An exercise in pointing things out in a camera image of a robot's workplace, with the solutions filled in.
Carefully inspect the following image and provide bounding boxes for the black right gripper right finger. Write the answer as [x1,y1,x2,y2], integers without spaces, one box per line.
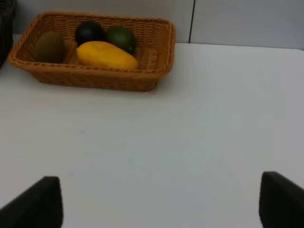
[259,171,304,228]

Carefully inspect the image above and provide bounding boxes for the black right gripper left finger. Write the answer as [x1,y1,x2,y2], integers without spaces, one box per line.
[0,176,63,228]

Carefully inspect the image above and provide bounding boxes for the brown kiwi fruit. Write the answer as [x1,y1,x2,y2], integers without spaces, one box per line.
[34,31,65,64]

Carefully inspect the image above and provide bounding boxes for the yellow mango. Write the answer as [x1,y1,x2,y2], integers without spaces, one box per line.
[76,41,139,70]

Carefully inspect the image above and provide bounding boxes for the dark green mangosteen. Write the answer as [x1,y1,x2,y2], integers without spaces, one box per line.
[75,21,105,46]

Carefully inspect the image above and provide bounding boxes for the green lime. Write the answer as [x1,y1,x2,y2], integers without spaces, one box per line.
[106,25,137,55]

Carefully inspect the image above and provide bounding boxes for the dark brown wicker basket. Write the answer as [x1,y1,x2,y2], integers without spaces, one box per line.
[0,0,17,67]

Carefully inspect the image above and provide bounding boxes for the orange wicker basket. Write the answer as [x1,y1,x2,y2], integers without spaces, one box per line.
[8,11,176,92]

